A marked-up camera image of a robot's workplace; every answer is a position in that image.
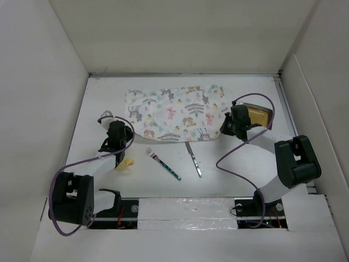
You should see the floral patterned cloth placemat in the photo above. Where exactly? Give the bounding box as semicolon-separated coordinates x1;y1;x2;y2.
125;85;228;142

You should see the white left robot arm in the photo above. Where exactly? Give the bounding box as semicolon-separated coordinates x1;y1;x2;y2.
48;111;139;236

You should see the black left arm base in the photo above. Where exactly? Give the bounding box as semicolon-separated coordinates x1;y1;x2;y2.
87;188;139;230

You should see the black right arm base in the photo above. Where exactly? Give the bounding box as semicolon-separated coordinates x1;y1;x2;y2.
230;198;288;229

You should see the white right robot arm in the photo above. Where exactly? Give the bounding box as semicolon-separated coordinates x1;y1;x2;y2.
219;104;322;217

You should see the square black yellow plate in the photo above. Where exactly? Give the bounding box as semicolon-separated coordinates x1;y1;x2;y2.
244;103;273;129

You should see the yellow ceramic mug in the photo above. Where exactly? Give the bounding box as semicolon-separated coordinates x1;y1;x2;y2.
115;157;135;171

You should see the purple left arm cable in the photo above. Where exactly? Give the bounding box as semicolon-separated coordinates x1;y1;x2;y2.
47;116;136;236

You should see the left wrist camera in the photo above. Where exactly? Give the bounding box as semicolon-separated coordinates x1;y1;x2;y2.
98;110;114;121

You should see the fork with patterned handle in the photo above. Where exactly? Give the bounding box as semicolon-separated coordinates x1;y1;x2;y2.
146;147;182;181

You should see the knife with patterned handle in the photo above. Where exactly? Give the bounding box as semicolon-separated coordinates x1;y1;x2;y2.
185;142;202;178

